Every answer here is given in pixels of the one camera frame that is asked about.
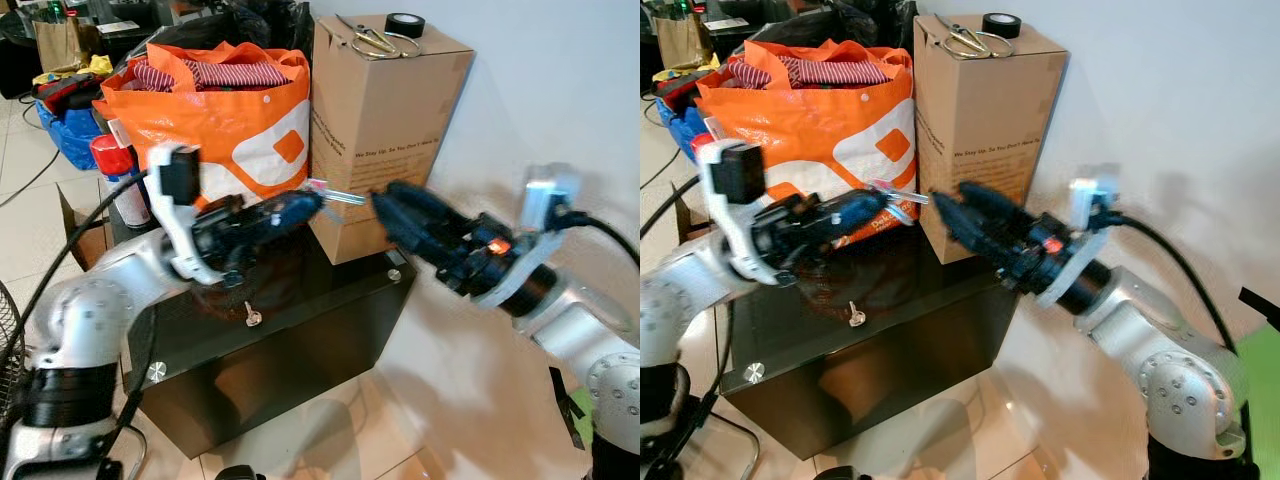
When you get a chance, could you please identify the orange and white shopping bag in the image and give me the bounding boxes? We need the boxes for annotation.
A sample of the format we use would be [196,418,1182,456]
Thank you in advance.
[695,40,917,216]
[95,42,313,209]

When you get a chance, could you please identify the key with red tag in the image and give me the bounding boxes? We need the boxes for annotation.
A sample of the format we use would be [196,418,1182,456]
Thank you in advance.
[868,178,929,226]
[308,178,367,207]

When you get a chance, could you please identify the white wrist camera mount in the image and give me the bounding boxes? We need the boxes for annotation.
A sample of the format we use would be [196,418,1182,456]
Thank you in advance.
[697,140,777,287]
[1035,163,1127,307]
[470,164,587,307]
[146,143,229,288]

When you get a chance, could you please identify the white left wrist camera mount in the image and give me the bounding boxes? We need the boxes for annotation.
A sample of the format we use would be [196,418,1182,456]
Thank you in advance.
[697,140,777,287]
[146,143,229,288]

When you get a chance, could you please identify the tall brown cardboard box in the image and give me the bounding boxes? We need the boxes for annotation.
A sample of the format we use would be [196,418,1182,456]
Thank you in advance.
[308,15,476,266]
[912,15,1069,266]

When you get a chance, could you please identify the black glass side table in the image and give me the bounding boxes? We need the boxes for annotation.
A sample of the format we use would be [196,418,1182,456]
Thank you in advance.
[715,225,1021,461]
[110,205,417,461]

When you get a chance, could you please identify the brown paper bag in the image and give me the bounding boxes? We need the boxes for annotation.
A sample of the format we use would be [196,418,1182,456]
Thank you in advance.
[655,10,712,71]
[34,12,87,73]

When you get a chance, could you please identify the blue plastic bag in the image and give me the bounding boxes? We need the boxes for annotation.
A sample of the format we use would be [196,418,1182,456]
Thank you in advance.
[655,95,707,167]
[37,95,103,171]

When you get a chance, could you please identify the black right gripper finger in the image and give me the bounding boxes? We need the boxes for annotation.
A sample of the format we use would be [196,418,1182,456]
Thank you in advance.
[931,194,1017,270]
[371,195,457,270]
[957,182,1037,242]
[384,181,474,240]

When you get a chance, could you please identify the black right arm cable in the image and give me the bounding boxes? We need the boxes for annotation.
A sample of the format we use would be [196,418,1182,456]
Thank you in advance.
[1103,210,1243,353]
[553,214,641,267]

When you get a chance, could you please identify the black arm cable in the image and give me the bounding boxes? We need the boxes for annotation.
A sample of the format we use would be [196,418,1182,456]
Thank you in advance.
[553,214,641,267]
[1103,210,1243,353]
[640,176,703,241]
[0,172,151,341]

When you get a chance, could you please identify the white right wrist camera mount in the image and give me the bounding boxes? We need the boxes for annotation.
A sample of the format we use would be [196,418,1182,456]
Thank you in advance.
[1035,163,1127,307]
[470,164,587,307]

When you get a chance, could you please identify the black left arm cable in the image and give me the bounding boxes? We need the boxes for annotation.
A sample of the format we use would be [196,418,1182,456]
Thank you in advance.
[0,172,151,341]
[640,176,703,241]

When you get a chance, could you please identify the small open cardboard box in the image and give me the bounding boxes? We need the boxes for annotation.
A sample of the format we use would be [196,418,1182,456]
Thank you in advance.
[674,180,717,247]
[57,180,117,271]

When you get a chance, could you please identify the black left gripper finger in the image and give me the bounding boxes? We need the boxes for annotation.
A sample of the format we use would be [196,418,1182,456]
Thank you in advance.
[829,189,892,224]
[829,211,892,254]
[267,189,324,224]
[264,212,327,252]

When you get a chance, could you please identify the red white striped cloth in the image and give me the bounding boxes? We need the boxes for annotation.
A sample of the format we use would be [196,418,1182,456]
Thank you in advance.
[725,55,891,91]
[130,58,293,93]

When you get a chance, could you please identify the black fan grille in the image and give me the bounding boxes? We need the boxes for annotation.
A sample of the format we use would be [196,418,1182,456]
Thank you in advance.
[0,280,27,441]

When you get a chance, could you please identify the metal scissors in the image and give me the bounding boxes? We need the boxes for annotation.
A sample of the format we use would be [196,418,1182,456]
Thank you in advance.
[935,15,1019,59]
[335,15,421,61]

